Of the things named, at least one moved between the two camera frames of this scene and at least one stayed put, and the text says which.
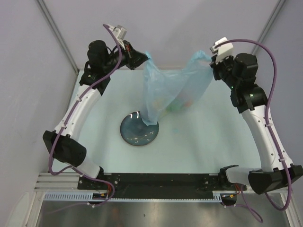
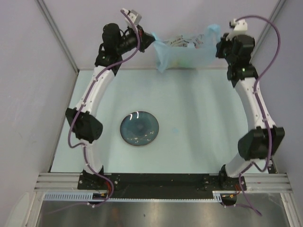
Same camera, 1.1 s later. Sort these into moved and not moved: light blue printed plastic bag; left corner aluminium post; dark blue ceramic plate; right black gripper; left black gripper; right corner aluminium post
Moved: light blue printed plastic bag; left black gripper; right black gripper
Not moved: left corner aluminium post; dark blue ceramic plate; right corner aluminium post
